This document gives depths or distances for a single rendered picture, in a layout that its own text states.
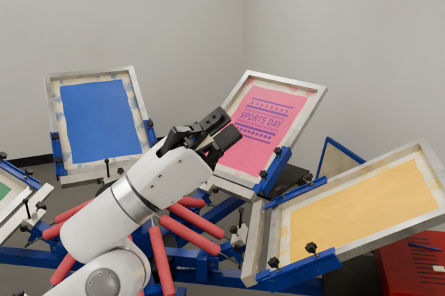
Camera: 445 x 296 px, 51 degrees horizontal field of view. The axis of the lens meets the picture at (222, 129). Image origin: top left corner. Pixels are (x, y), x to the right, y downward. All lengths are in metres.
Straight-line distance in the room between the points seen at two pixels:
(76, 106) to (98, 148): 0.35
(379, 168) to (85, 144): 1.69
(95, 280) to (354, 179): 1.77
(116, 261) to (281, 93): 2.40
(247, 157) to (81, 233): 2.06
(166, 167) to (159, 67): 4.84
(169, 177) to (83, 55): 4.67
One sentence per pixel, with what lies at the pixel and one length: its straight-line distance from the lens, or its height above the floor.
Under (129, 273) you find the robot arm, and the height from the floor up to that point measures 1.98.
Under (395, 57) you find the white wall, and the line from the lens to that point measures 3.52.
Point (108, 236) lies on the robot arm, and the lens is 0.71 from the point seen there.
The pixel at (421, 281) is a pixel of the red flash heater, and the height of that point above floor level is 1.11.
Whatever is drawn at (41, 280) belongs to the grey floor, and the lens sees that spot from 3.94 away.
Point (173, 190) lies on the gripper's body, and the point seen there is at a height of 2.05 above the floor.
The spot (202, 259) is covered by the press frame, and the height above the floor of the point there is 1.05.
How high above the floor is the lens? 2.40
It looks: 23 degrees down
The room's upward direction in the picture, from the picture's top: straight up
